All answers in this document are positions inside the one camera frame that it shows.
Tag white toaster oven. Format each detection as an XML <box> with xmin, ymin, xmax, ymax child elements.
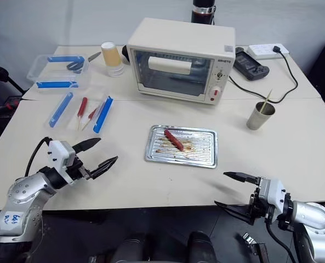
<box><xmin>126</xmin><ymin>18</ymin><xmax>236</xmax><ymax>106</ymax></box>

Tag clear container with scissors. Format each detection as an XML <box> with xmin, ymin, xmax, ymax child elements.
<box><xmin>26</xmin><ymin>54</ymin><xmax>92</xmax><ymax>94</ymax></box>

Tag silver ribbed baking tray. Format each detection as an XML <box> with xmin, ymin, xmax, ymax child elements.
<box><xmin>144</xmin><ymin>124</ymin><xmax>219</xmax><ymax>169</ymax></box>

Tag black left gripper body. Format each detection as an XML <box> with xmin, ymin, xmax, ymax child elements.
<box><xmin>66</xmin><ymin>157</ymin><xmax>93</xmax><ymax>182</ymax></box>

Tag dark blue scissors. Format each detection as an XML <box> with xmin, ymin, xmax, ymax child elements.
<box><xmin>66</xmin><ymin>60</ymin><xmax>86</xmax><ymax>75</ymax></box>

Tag red-handled tools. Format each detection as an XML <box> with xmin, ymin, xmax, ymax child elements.
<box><xmin>81</xmin><ymin>106</ymin><xmax>100</xmax><ymax>131</ymax></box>

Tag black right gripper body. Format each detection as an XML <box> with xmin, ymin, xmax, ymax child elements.
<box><xmin>248</xmin><ymin>178</ymin><xmax>275</xmax><ymax>225</ymax></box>

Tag clear plastic container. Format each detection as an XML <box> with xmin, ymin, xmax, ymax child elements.
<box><xmin>43</xmin><ymin>91</ymin><xmax>115</xmax><ymax>135</ymax></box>

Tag steel cup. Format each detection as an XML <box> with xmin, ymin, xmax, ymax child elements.
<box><xmin>246</xmin><ymin>101</ymin><xmax>276</xmax><ymax>131</ymax></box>

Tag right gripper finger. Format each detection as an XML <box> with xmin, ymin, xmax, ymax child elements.
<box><xmin>214</xmin><ymin>201</ymin><xmax>255</xmax><ymax>225</ymax></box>
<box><xmin>223</xmin><ymin>171</ymin><xmax>261</xmax><ymax>186</ymax></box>

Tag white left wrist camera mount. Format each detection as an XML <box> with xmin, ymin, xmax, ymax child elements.
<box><xmin>47</xmin><ymin>140</ymin><xmax>78</xmax><ymax>186</ymax></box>

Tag small black rounded object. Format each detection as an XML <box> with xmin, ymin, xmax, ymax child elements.
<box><xmin>121</xmin><ymin>45</ymin><xmax>130</xmax><ymax>64</ymax></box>

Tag red and black tool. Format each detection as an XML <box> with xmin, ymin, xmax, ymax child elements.
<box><xmin>0</xmin><ymin>95</ymin><xmax>22</xmax><ymax>119</ymax></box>

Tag blue container latch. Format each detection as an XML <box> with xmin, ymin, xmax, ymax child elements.
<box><xmin>48</xmin><ymin>92</ymin><xmax>74</xmax><ymax>128</ymax></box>
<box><xmin>93</xmin><ymin>95</ymin><xmax>115</xmax><ymax>134</ymax></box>
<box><xmin>47</xmin><ymin>55</ymin><xmax>86</xmax><ymax>64</ymax></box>
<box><xmin>35</xmin><ymin>81</ymin><xmax>79</xmax><ymax>89</ymax></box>

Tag black tripod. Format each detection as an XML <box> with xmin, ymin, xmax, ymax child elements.
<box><xmin>0</xmin><ymin>56</ymin><xmax>26</xmax><ymax>97</ymax></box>

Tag black handheld game controller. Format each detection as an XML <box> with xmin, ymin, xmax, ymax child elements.
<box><xmin>233</xmin><ymin>47</ymin><xmax>271</xmax><ymax>81</ymax></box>

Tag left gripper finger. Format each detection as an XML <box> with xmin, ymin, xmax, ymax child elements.
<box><xmin>89</xmin><ymin>156</ymin><xmax>119</xmax><ymax>180</ymax></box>
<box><xmin>72</xmin><ymin>138</ymin><xmax>102</xmax><ymax>155</ymax></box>

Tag black power plug cable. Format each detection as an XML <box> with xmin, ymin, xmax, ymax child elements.
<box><xmin>227</xmin><ymin>46</ymin><xmax>299</xmax><ymax>105</ymax></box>

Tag metal clamp bracket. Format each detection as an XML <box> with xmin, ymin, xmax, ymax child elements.
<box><xmin>234</xmin><ymin>232</ymin><xmax>269</xmax><ymax>263</ymax></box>

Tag black thermos bottle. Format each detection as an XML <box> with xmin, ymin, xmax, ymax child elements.
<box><xmin>190</xmin><ymin>0</ymin><xmax>216</xmax><ymax>26</ymax></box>

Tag thin wooden stick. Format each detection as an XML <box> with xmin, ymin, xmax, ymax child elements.
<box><xmin>261</xmin><ymin>88</ymin><xmax>273</xmax><ymax>113</ymax></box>

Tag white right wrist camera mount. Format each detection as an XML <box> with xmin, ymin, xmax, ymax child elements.
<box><xmin>260</xmin><ymin>178</ymin><xmax>288</xmax><ymax>218</ymax></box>

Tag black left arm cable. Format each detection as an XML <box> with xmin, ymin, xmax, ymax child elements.
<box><xmin>24</xmin><ymin>136</ymin><xmax>53</xmax><ymax>176</ymax></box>

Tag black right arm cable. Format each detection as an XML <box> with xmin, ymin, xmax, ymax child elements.
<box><xmin>265</xmin><ymin>215</ymin><xmax>296</xmax><ymax>254</ymax></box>

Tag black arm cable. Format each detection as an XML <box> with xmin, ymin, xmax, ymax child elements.
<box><xmin>24</xmin><ymin>136</ymin><xmax>53</xmax><ymax>176</ymax></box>
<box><xmin>265</xmin><ymin>215</ymin><xmax>296</xmax><ymax>254</ymax></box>

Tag clear plastic cup stack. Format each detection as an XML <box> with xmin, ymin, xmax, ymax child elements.
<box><xmin>105</xmin><ymin>63</ymin><xmax>126</xmax><ymax>78</ymax></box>

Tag white power strip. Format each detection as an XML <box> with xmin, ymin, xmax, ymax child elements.
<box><xmin>247</xmin><ymin>43</ymin><xmax>290</xmax><ymax>60</ymax></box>

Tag dark rounded shape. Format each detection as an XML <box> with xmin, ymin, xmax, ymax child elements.
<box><xmin>187</xmin><ymin>231</ymin><xmax>217</xmax><ymax>263</ymax></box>
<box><xmin>115</xmin><ymin>236</ymin><xmax>150</xmax><ymax>263</ymax></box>

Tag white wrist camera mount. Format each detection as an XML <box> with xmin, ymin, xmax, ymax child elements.
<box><xmin>260</xmin><ymin>178</ymin><xmax>288</xmax><ymax>218</ymax></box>
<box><xmin>47</xmin><ymin>140</ymin><xmax>78</xmax><ymax>186</ymax></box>

